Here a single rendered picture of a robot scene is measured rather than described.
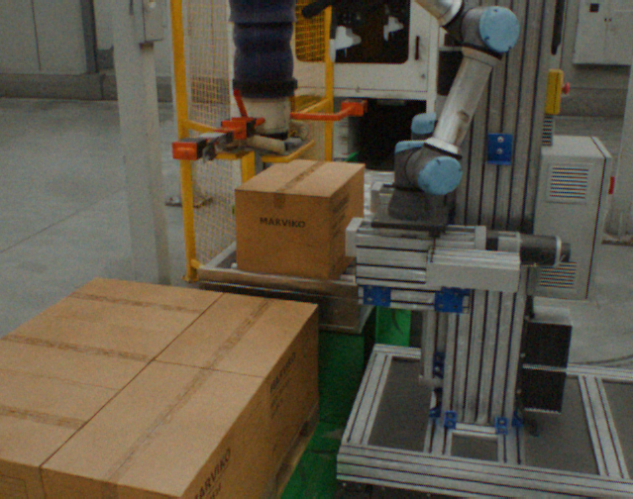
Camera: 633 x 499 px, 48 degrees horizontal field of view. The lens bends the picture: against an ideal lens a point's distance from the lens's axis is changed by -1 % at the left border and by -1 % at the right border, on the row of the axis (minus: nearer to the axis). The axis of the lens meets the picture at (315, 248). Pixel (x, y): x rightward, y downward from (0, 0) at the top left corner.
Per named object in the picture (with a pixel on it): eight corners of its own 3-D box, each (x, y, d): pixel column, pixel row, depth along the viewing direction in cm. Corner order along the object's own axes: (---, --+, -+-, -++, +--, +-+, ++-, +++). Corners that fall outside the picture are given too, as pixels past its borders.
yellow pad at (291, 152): (291, 144, 275) (291, 131, 273) (316, 145, 272) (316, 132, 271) (261, 162, 244) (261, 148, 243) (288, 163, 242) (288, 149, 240)
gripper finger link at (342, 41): (350, 55, 176) (354, 24, 179) (326, 55, 177) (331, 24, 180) (352, 62, 179) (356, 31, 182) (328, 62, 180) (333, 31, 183)
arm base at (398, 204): (437, 208, 227) (439, 178, 224) (434, 222, 214) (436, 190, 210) (390, 205, 231) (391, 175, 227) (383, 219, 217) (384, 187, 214)
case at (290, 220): (284, 238, 353) (283, 158, 340) (363, 246, 342) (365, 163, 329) (237, 281, 299) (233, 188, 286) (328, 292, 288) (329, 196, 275)
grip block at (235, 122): (230, 134, 240) (229, 116, 238) (257, 135, 237) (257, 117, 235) (220, 138, 232) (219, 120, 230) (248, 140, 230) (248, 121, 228)
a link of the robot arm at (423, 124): (403, 150, 264) (405, 114, 260) (424, 146, 273) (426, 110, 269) (430, 155, 256) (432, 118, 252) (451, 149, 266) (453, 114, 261)
